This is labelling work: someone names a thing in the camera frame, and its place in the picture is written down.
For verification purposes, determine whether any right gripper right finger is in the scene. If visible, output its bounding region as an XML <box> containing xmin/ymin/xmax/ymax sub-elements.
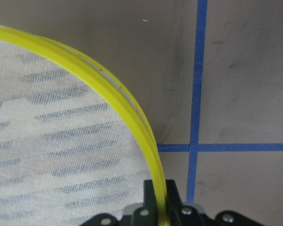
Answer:
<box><xmin>166</xmin><ymin>180</ymin><xmax>262</xmax><ymax>226</ymax></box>

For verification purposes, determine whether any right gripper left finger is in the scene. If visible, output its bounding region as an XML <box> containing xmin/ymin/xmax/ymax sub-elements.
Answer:
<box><xmin>82</xmin><ymin>180</ymin><xmax>158</xmax><ymax>226</ymax></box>

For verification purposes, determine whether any yellow steamer layer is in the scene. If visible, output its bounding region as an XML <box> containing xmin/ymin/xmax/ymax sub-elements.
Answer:
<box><xmin>0</xmin><ymin>25</ymin><xmax>169</xmax><ymax>226</ymax></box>

